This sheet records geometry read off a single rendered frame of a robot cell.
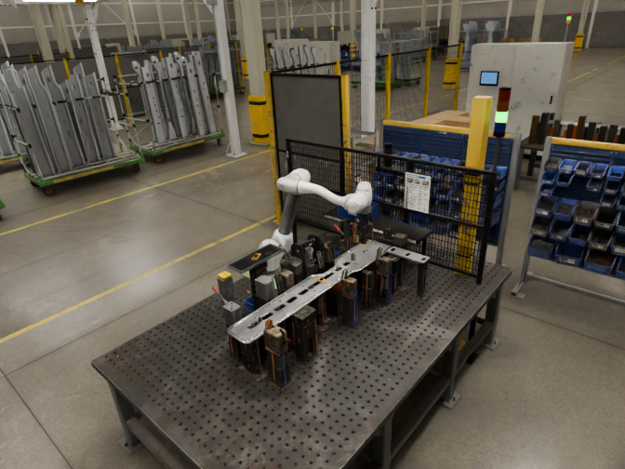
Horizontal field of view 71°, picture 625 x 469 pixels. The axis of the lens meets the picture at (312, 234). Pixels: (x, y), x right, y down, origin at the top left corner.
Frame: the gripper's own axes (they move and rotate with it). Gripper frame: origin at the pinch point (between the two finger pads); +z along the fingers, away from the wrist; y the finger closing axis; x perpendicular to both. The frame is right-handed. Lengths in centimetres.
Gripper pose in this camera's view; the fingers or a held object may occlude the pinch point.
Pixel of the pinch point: (364, 238)
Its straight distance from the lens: 305.7
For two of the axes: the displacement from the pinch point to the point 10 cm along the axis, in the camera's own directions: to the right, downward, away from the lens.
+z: 0.4, 9.0, 4.4
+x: 6.6, -3.5, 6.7
